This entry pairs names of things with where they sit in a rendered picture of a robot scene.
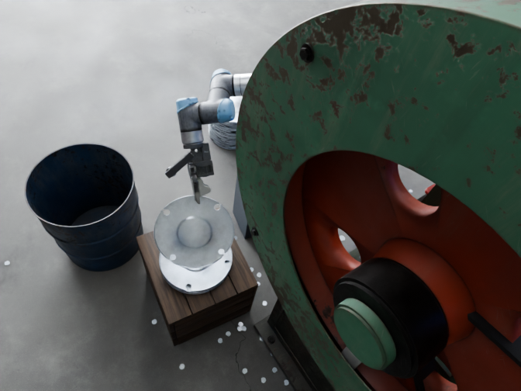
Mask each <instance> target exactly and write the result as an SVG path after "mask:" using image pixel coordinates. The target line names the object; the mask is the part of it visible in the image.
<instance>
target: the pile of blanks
mask: <svg viewBox="0 0 521 391"><path fill-rule="evenodd" d="M236 125H237V123H229V122H224V123H213V124H209V136H210V138H211V140H213V142H214V143H215V144H216V145H218V146H219V147H222V148H225V149H228V150H236Z"/></svg>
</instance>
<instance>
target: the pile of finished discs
mask: <svg viewBox="0 0 521 391"><path fill-rule="evenodd" d="M219 254H224V255H223V257H222V258H221V259H220V260H218V261H217V262H216V263H214V264H212V265H209V266H206V267H203V268H184V267H181V266H178V265H175V264H173V262H172V261H171V260H174V259H175V258H176V256H175V255H174V254H172V255H171V256H170V260H168V259H166V258H165V257H164V256H163V255H162V254H161V253H160V255H159V265H160V270H161V272H162V275H163V277H164V279H165V280H166V282H167V283H168V284H169V285H170V286H171V287H173V288H174V289H176V290H177V291H179V292H183V293H187V294H203V293H206V292H209V291H210V290H211V291H212V290H214V289H215V288H217V287H218V286H219V285H221V284H222V283H223V281H224V280H225V279H226V277H227V275H228V274H229V271H230V269H231V265H232V250H231V248H230V249H229V250H228V252H226V253H224V250H223V249H219Z"/></svg>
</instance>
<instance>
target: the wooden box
mask: <svg viewBox="0 0 521 391"><path fill-rule="evenodd" d="M136 241H137V243H138V247H139V249H140V253H141V257H142V259H143V263H144V267H145V269H146V272H147V275H148V278H149V280H150V284H151V286H152V288H153V291H154V294H155V296H156V299H157V302H158V305H159V307H160V311H161V312H162V315H163V318H164V321H165V323H166V326H167V329H168V332H169V334H170V336H171V340H172V342H173V345H174V346H176V345H178V344H182V343H184V342H186V341H188V340H190V339H192V338H194V337H197V336H199V335H200V334H203V333H205V332H207V331H209V330H211V329H213V328H215V327H218V326H220V325H222V324H224V323H226V322H228V321H231V320H233V319H235V318H237V317H239V316H242V315H244V314H245V313H247V312H249V311H250V309H251V307H252V304H253V301H254V297H255V294H256V291H257V287H258V283H257V280H256V279H255V277H254V275H253V273H252V271H251V270H250V267H249V265H248V264H247V261H246V259H245V257H244V256H243V253H242V251H241V250H240V248H239V246H238V244H237V242H236V240H235V238H233V243H232V245H231V250H232V265H231V269H230V271H229V274H228V275H227V277H226V279H225V280H224V281H223V283H222V284H221V285H219V286H218V287H217V288H215V289H214V290H212V291H211V290H210V292H206V293H203V294H187V293H185V294H184V293H183V292H179V291H177V290H176V289H174V288H173V287H171V286H170V285H169V284H168V283H167V282H166V280H165V279H164V277H163V275H162V272H161V270H160V265H159V255H160V252H159V250H158V248H157V245H156V243H155V240H154V232H153V231H151V232H149V233H146V234H143V235H140V236H138V237H136ZM185 297H186V298H185ZM187 301H188V302H187ZM188 305H189V306H190V308H189V306H188Z"/></svg>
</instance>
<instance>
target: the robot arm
mask: <svg viewBox="0 0 521 391"><path fill-rule="evenodd" d="M250 76H251V74H231V73H230V72H229V71H227V70H225V69H218V70H216V71H214V73H213V74H212V78H211V81H210V88H209V96H208V101H207V102H198V99H197V98H196V97H191V98H184V99H178V100H177V101H176V107H177V114H178V122H179V127H180V132H181V141H182V143H183V144H184V145H183V148H184V149H190V151H189V152H188V153H187V154H185V155H184V156H183V157H182V158H180V159H179V160H178V161H177V162H176V163H174V164H173V165H172V166H170V167H168V168H167V170H166V171H165V175H166V176H167V177H168V178H171V177H174V176H175V175H176V174H177V172H178V171H180V170H181V169H182V168H183V167H184V166H185V165H187V166H188V174H189V177H190V179H191V187H192V191H193V195H194V196H195V201H196V202H197V203H198V204H200V197H201V196H203V195H205V194H208V193H210V192H211V188H210V187H209V186H208V185H206V184H204V183H203V180H202V179H201V178H200V177H208V176H210V175H214V171H213V163H212V160H211V154H210V149H209V143H208V142H206V143H203V141H204V137H203V132H202V125H205V124H213V123H224V122H229V121H233V120H234V119H235V115H236V113H235V105H234V102H233V100H232V99H231V98H230V97H236V96H243V93H244V91H245V88H246V86H247V82H248V81H249V78H250ZM195 149H197V151H196V152H195ZM191 153H192V154H191Z"/></svg>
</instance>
